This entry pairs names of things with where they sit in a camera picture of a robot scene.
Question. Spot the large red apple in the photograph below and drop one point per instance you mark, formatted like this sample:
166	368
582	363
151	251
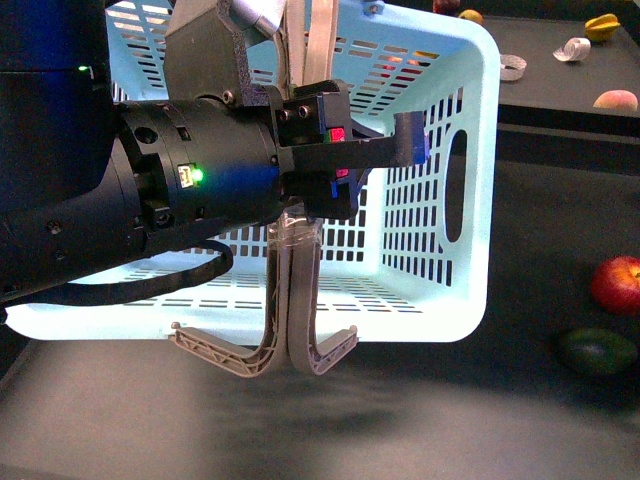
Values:
615	285

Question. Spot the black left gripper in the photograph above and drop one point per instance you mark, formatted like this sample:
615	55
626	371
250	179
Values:
203	161

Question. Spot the white tape roll near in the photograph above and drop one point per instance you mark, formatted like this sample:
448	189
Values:
512	68

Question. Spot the light blue plastic basket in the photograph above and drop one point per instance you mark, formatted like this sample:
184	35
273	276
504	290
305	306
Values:
412	265

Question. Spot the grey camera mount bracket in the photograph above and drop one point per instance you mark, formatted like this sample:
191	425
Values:
206	47

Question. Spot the yellow star fruit far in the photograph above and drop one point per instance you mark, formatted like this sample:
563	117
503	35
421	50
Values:
601	29

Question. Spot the green red mango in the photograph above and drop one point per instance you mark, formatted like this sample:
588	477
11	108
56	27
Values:
472	15

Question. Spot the dark purple plum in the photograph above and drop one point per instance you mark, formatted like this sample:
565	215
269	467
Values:
446	7

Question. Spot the peach coloured round fruit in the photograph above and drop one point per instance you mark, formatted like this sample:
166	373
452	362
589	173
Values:
622	100

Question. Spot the dark green avocado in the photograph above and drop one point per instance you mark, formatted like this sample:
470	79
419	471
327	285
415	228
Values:
595	351

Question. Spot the clear tape on handles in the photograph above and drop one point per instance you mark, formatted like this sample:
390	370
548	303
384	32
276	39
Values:
294	228

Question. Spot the grey basket handle front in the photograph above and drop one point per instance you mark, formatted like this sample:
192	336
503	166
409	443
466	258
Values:
310	58

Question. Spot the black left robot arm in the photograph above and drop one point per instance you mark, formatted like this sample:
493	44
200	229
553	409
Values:
105	203

